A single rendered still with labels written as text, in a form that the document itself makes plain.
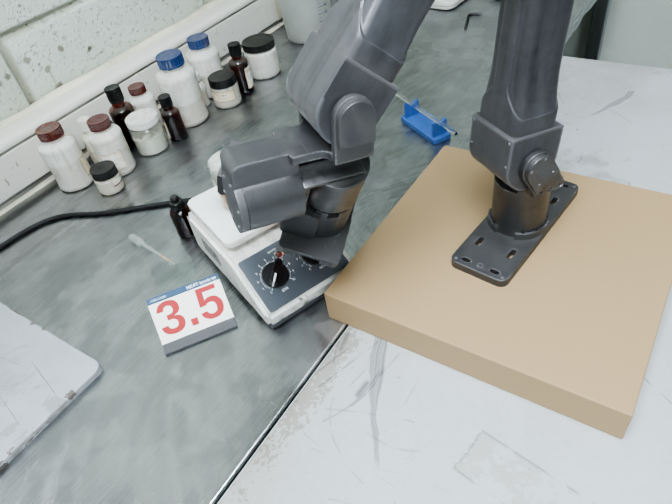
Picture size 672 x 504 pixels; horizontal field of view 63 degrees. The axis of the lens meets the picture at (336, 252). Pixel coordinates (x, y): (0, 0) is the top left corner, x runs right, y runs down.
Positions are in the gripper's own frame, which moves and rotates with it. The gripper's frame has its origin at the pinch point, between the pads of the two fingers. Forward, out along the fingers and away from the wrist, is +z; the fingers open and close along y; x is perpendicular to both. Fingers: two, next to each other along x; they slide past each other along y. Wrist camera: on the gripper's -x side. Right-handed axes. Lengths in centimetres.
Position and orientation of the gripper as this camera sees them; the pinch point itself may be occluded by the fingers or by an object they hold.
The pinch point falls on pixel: (309, 246)
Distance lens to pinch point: 66.4
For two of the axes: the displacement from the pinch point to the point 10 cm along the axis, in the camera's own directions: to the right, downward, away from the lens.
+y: -2.4, 8.8, -4.1
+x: 9.5, 2.9, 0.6
